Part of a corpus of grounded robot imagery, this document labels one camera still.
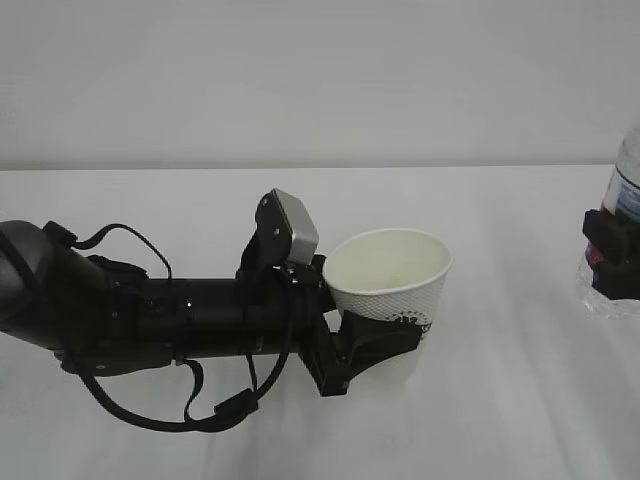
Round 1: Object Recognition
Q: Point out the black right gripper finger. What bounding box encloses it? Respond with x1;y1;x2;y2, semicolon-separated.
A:
582;209;639;300

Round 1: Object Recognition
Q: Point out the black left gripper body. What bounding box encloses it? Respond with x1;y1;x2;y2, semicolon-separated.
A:
239;254;350;398

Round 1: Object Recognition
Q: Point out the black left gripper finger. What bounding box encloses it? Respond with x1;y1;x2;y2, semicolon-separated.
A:
335;310;431;391

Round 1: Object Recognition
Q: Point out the clear plastic water bottle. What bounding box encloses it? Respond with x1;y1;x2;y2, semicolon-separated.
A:
576;125;639;320

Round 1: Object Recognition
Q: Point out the white paper cup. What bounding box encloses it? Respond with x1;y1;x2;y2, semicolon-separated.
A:
322;227;454;346

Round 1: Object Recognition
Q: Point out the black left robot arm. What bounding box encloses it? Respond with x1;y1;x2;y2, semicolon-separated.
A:
1;220;429;396

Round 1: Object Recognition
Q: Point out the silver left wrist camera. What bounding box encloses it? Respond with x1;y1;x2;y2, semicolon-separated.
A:
255;188;319;265

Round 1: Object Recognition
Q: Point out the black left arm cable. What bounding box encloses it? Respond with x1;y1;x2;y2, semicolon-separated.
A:
59;223;296;435

